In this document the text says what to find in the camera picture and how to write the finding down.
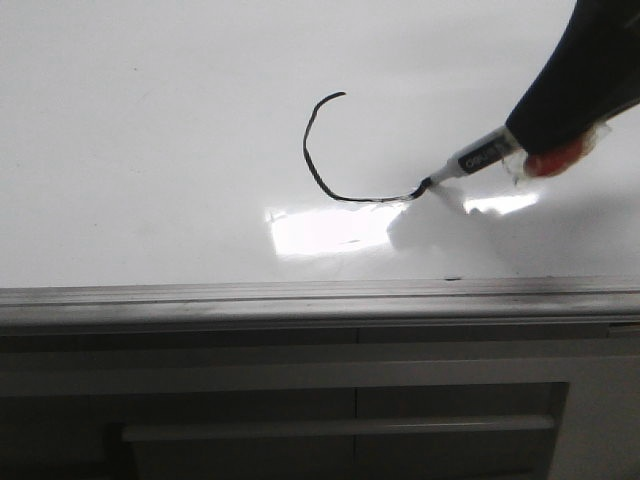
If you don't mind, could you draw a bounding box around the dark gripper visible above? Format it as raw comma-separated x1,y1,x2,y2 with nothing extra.
506,0,639,154

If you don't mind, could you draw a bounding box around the red magnet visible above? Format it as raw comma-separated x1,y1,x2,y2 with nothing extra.
501,122,611,184

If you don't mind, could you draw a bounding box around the white black whiteboard marker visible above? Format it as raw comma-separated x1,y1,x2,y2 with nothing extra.
412,126,523,198

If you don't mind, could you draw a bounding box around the white whiteboard surface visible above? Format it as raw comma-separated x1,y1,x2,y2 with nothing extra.
1,1,639,288

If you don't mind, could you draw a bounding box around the grey cabinet with recessed panel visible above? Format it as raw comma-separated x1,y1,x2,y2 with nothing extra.
1,323,639,479

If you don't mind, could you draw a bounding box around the grey aluminium whiteboard frame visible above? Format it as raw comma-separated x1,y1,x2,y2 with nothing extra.
1,276,639,336

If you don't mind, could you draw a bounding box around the grey cabinet handle bar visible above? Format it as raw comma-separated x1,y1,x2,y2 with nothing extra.
122,415,556,443

